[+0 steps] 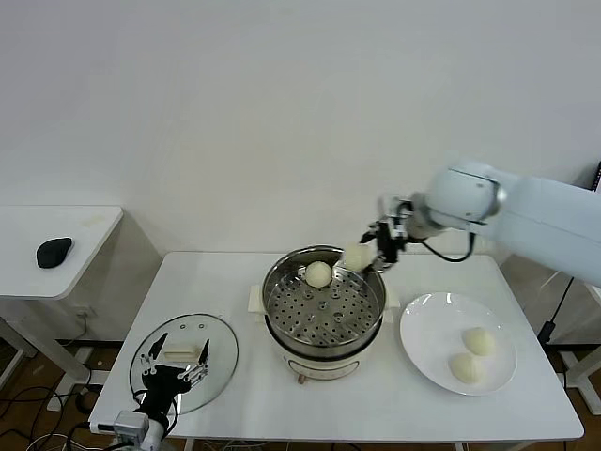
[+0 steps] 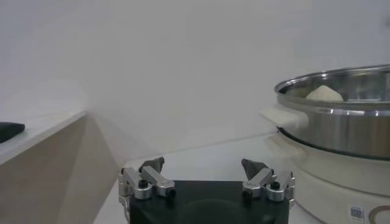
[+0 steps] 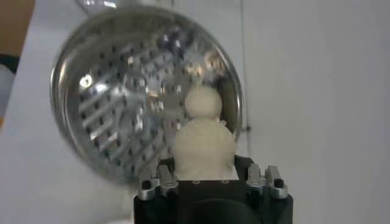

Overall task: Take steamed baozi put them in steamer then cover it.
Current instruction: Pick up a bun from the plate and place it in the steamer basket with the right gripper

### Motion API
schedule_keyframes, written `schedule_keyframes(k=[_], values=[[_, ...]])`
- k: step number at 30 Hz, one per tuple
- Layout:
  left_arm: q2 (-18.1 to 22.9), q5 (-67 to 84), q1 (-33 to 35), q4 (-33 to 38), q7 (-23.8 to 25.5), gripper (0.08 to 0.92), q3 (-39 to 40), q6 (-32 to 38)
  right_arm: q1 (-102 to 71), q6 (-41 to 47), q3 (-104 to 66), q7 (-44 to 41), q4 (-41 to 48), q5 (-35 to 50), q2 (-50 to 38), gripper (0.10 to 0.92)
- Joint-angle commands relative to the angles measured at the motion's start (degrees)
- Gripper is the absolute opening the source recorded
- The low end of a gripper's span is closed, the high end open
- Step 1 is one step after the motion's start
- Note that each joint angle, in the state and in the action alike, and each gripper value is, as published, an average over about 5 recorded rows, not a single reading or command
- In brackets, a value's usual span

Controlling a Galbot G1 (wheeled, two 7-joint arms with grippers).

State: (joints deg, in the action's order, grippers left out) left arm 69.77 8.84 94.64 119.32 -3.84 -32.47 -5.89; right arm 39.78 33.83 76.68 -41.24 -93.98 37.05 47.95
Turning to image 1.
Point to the black computer mouse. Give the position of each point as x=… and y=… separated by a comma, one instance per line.
x=54, y=253

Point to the white steamed baozi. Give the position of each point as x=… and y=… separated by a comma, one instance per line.
x=319, y=275
x=479, y=340
x=357, y=257
x=465, y=368

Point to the white wall socket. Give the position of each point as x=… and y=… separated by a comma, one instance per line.
x=84, y=312

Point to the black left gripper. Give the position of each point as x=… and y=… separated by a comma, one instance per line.
x=164, y=387

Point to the cream electric cooker base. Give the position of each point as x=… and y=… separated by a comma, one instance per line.
x=324, y=364

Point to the round glass lid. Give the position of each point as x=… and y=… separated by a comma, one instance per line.
x=216, y=338

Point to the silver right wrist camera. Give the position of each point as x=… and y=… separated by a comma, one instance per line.
x=396, y=213

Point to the white side table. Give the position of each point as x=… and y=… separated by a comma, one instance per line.
x=61, y=282

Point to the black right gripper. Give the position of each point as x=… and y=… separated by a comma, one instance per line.
x=390, y=244

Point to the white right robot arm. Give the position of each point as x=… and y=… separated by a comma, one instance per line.
x=540, y=211

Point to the brown round floor object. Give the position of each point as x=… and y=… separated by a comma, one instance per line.
x=87, y=401

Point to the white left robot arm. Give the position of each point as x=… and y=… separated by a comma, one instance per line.
x=155, y=437

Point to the white round plate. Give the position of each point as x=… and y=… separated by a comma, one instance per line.
x=432, y=329

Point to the stainless steel steamer basket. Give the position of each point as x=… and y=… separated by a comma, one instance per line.
x=300, y=319

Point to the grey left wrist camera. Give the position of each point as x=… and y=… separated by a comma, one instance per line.
x=131, y=425

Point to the black computer monitor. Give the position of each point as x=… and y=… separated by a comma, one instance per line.
x=598, y=176

